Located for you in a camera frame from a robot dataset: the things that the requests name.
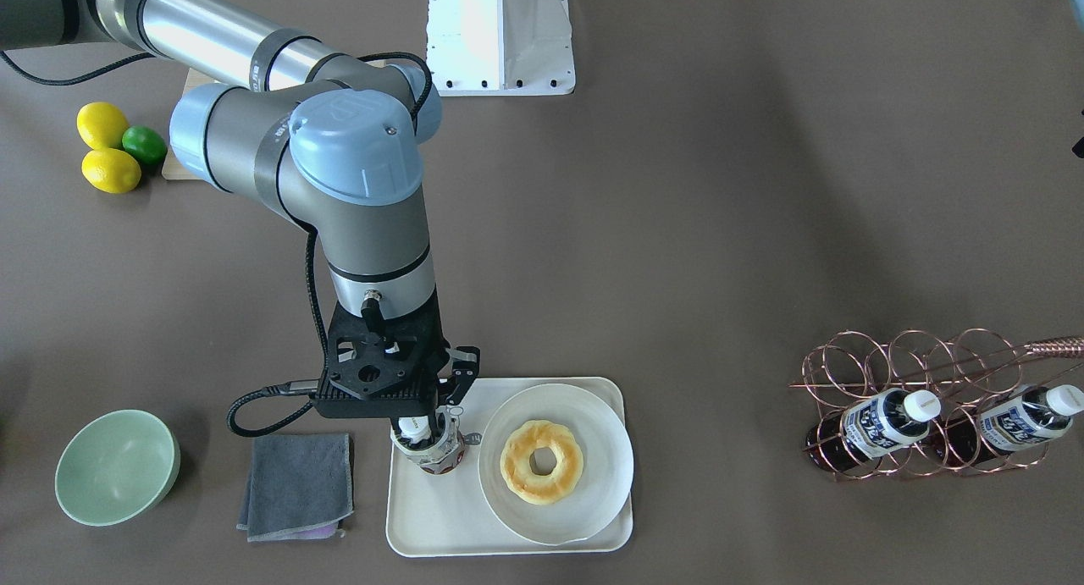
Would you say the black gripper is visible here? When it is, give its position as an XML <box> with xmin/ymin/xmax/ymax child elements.
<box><xmin>313</xmin><ymin>295</ymin><xmax>480</xmax><ymax>418</ymax></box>

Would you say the tea bottle with white cap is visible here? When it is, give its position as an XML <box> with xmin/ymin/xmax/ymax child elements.
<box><xmin>390</xmin><ymin>406</ymin><xmax>467</xmax><ymax>476</ymax></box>

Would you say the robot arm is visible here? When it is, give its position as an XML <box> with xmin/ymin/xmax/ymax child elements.
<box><xmin>3</xmin><ymin>0</ymin><xmax>473</xmax><ymax>419</ymax></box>

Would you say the beige tray with bunny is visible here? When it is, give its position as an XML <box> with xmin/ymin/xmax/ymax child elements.
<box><xmin>384</xmin><ymin>377</ymin><xmax>633</xmax><ymax>557</ymax></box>

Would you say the tea bottle in rack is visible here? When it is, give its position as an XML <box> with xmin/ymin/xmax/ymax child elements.
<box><xmin>805</xmin><ymin>389</ymin><xmax>942</xmax><ymax>473</ymax></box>
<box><xmin>932</xmin><ymin>384</ymin><xmax>1083</xmax><ymax>468</ymax></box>

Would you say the white plate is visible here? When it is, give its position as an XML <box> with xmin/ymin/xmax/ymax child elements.
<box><xmin>478</xmin><ymin>382</ymin><xmax>634</xmax><ymax>546</ymax></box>

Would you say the yellow glazed donut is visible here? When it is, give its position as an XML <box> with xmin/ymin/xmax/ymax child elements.
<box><xmin>500</xmin><ymin>420</ymin><xmax>585</xmax><ymax>505</ymax></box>

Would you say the grey folded cloth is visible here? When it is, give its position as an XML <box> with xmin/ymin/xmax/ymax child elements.
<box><xmin>236</xmin><ymin>432</ymin><xmax>354</xmax><ymax>543</ymax></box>

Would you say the green bowl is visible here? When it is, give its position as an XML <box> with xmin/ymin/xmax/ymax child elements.
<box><xmin>54</xmin><ymin>410</ymin><xmax>181</xmax><ymax>527</ymax></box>

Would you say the green lime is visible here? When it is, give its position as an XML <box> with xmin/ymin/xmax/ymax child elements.
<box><xmin>121</xmin><ymin>125</ymin><xmax>168</xmax><ymax>166</ymax></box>

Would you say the wooden cutting board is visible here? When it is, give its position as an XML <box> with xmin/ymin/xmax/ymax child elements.
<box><xmin>162</xmin><ymin>59</ymin><xmax>399</xmax><ymax>181</ymax></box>

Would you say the yellow lemon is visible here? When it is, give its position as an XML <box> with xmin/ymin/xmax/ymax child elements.
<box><xmin>76</xmin><ymin>102</ymin><xmax>130</xmax><ymax>150</ymax></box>
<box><xmin>81</xmin><ymin>148</ymin><xmax>143</xmax><ymax>194</ymax></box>

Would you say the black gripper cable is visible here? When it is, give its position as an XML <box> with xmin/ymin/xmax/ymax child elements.
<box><xmin>225</xmin><ymin>229</ymin><xmax>333</xmax><ymax>439</ymax></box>

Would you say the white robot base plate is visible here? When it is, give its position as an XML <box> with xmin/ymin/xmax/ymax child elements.
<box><xmin>426</xmin><ymin>0</ymin><xmax>577</xmax><ymax>98</ymax></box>

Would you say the copper wire bottle rack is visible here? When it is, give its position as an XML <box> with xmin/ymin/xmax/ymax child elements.
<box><xmin>796</xmin><ymin>328</ymin><xmax>1081</xmax><ymax>481</ymax></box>

